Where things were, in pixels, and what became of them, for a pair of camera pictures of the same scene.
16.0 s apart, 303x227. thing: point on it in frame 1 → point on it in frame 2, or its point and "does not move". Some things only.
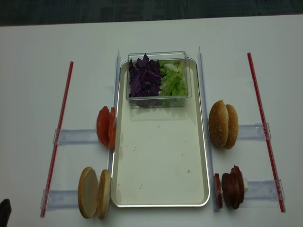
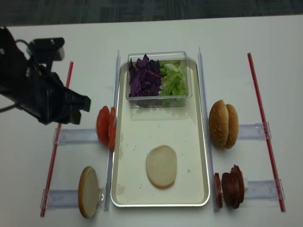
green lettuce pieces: x=173 y=90 does not move
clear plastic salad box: x=158 y=79 does not move
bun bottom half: x=103 y=196 → x=161 y=166
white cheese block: x=245 y=185 does not move
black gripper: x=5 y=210 → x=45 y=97
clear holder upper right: x=253 y=132 does not move
